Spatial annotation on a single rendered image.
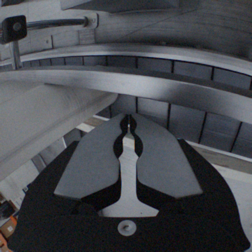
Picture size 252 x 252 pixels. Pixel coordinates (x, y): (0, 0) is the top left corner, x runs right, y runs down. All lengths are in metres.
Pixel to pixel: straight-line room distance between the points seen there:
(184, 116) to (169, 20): 0.12
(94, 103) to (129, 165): 0.20
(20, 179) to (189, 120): 0.47
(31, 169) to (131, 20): 0.47
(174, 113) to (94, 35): 0.17
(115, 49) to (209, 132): 0.13
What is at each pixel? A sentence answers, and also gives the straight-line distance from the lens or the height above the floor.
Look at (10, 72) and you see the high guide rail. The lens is 0.21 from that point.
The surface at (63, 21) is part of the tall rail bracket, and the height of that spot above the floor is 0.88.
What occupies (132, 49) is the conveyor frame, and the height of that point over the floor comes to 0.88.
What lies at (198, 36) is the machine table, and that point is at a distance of 0.20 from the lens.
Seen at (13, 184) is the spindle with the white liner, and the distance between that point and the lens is 0.52.
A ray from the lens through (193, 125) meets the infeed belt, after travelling 0.17.
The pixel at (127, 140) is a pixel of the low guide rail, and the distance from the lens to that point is 0.17.
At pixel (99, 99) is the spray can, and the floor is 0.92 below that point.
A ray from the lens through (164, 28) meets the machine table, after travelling 0.21.
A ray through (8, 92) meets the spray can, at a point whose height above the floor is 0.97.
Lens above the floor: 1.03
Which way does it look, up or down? 47 degrees down
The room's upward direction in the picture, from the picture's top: 132 degrees counter-clockwise
